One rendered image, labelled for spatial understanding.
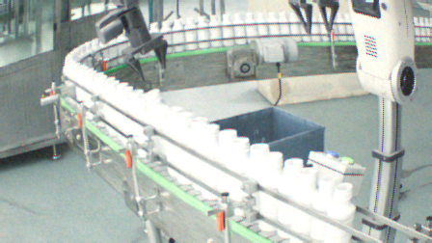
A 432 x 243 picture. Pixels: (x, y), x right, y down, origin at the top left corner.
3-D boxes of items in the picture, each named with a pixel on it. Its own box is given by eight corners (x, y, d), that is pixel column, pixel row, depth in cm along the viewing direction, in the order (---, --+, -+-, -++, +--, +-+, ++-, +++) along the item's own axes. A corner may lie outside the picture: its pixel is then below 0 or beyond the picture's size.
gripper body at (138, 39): (122, 57, 163) (114, 34, 160) (154, 37, 166) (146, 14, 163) (131, 60, 157) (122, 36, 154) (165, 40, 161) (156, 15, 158)
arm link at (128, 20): (141, 2, 155) (133, 2, 159) (119, 14, 152) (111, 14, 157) (149, 23, 158) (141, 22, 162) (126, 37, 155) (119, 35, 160)
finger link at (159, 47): (143, 76, 168) (131, 46, 164) (165, 63, 170) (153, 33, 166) (153, 81, 162) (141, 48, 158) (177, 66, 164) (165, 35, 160)
